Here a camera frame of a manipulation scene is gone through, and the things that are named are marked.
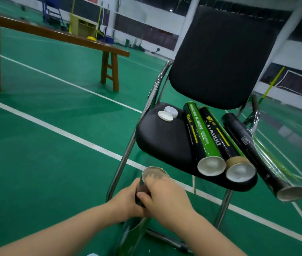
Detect dark green shuttlecock tube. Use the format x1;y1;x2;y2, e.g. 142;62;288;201
116;166;171;256

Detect white plastic tube cap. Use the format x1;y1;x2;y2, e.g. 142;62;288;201
163;106;179;118
158;111;174;122

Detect person's right hand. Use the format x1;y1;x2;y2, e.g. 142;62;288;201
136;175;198;233

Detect person's left forearm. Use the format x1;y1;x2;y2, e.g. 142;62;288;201
0;202;117;256

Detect person's right forearm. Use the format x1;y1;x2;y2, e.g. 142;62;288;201
179;210;248;256

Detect black chair with chrome frame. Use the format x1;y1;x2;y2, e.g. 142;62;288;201
106;5;283;254

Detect badminton net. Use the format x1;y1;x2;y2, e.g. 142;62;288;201
275;70;302;98

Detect yellow net post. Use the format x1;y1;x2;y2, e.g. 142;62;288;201
87;7;104;41
260;66;285;100

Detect plain black shuttlecock tube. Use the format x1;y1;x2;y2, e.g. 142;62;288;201
221;112;302;202

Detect long wooden bench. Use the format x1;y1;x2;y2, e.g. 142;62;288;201
0;10;130;93

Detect yellow umpire stand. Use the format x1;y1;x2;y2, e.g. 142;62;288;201
69;13;98;38

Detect bright green shuttlecock tube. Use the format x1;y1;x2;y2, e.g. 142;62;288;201
183;101;227;177

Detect clear plastic wrap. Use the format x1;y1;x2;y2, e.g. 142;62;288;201
250;129;302;185

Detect person's left hand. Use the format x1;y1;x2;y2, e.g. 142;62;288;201
108;178;152;225

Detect black and green shuttlecock tube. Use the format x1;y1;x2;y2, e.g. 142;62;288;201
199;106;257;183

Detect blue metal frame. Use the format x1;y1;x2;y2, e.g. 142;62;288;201
41;0;66;27

